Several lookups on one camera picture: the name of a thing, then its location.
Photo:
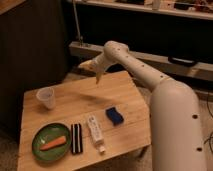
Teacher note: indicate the white plastic cup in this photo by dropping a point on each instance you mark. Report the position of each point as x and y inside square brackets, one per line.
[46, 96]

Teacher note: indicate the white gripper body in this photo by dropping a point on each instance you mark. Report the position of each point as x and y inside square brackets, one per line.
[100, 63]

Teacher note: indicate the long grey shelf beam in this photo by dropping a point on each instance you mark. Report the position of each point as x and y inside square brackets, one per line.
[200, 70]

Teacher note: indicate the metal pole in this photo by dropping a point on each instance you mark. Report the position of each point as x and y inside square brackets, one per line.
[80, 39]

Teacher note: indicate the black striped remote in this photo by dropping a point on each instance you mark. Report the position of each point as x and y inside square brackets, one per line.
[76, 139]

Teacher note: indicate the orange carrot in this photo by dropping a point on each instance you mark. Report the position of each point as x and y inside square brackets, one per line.
[53, 143]

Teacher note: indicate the wooden table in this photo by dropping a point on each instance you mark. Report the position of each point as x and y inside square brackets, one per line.
[75, 102]

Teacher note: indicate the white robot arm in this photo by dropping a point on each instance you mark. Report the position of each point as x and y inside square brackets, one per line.
[176, 132]

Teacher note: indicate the green plate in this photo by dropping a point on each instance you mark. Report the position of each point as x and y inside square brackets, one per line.
[46, 134]

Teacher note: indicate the black handle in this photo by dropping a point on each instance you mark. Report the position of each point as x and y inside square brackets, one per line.
[182, 62]

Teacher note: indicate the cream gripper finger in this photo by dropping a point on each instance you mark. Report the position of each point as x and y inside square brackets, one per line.
[98, 77]
[87, 65]

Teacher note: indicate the white wii remote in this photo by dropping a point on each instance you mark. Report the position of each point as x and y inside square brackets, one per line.
[96, 134]

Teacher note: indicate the blue sponge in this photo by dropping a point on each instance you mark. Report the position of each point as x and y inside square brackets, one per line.
[114, 116]

